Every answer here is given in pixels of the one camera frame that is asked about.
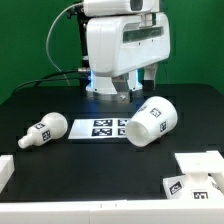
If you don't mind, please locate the white left wall block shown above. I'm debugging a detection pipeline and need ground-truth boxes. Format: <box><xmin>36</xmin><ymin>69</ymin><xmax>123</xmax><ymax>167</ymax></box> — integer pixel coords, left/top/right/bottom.
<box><xmin>0</xmin><ymin>155</ymin><xmax>15</xmax><ymax>193</ymax></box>

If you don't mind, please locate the white right wall block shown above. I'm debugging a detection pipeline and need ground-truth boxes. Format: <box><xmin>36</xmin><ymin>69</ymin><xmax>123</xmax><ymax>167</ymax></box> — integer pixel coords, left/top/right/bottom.
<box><xmin>208</xmin><ymin>151</ymin><xmax>224</xmax><ymax>195</ymax></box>

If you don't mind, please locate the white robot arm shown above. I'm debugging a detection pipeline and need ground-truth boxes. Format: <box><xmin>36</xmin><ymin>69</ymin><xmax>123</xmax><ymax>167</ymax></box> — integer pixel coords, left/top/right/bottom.
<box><xmin>83</xmin><ymin>0</ymin><xmax>170</xmax><ymax>101</ymax></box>

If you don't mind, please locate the white lamp base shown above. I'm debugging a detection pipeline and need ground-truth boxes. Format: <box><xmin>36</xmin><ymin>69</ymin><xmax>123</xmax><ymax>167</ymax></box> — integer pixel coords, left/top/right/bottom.
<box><xmin>163</xmin><ymin>151</ymin><xmax>224</xmax><ymax>200</ymax></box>

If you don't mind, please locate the white wall block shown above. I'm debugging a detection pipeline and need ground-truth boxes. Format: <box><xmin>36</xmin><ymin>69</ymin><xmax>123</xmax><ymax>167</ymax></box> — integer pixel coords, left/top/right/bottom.
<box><xmin>0</xmin><ymin>155</ymin><xmax>15</xmax><ymax>193</ymax></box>
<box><xmin>208</xmin><ymin>151</ymin><xmax>224</xmax><ymax>195</ymax></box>

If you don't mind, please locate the white front wall bar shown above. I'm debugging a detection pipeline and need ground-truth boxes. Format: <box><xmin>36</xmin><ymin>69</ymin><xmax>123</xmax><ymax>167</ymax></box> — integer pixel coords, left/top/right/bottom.
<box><xmin>0</xmin><ymin>200</ymin><xmax>224</xmax><ymax>224</ymax></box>

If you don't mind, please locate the white lamp shade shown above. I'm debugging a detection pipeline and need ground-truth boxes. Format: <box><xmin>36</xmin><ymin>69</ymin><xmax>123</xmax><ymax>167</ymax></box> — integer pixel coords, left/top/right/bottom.
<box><xmin>125</xmin><ymin>96</ymin><xmax>178</xmax><ymax>147</ymax></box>

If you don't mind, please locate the white marker plate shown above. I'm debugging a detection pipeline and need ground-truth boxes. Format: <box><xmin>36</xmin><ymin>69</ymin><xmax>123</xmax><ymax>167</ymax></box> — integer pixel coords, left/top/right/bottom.
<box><xmin>69</xmin><ymin>118</ymin><xmax>129</xmax><ymax>140</ymax></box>

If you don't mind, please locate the white lamp bulb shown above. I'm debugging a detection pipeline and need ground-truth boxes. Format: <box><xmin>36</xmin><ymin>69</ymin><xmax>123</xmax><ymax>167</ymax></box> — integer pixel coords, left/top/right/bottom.
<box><xmin>18</xmin><ymin>112</ymin><xmax>68</xmax><ymax>149</ymax></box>

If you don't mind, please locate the grey cable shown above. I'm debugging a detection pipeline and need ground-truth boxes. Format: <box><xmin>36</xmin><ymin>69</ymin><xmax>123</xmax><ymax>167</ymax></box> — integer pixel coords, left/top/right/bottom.
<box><xmin>45</xmin><ymin>2</ymin><xmax>84</xmax><ymax>87</ymax></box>

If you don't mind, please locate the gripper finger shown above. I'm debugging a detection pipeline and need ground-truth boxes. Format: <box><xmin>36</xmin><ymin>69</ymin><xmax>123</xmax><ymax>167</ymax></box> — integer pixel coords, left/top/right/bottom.
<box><xmin>112</xmin><ymin>74</ymin><xmax>130</xmax><ymax>100</ymax></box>
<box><xmin>142</xmin><ymin>64</ymin><xmax>158</xmax><ymax>90</ymax></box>

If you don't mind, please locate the black camera stand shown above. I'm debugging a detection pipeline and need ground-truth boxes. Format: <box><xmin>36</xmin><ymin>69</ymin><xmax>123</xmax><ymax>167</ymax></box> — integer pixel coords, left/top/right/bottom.
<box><xmin>66</xmin><ymin>2</ymin><xmax>90</xmax><ymax>96</ymax></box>

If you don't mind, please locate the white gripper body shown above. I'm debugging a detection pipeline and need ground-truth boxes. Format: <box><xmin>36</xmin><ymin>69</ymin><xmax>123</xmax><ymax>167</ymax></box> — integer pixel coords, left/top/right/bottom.
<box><xmin>87</xmin><ymin>13</ymin><xmax>170</xmax><ymax>77</ymax></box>

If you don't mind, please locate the black cable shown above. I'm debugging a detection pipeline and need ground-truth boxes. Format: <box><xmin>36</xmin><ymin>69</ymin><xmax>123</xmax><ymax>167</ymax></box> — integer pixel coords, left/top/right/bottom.
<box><xmin>12</xmin><ymin>69</ymin><xmax>88</xmax><ymax>96</ymax></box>

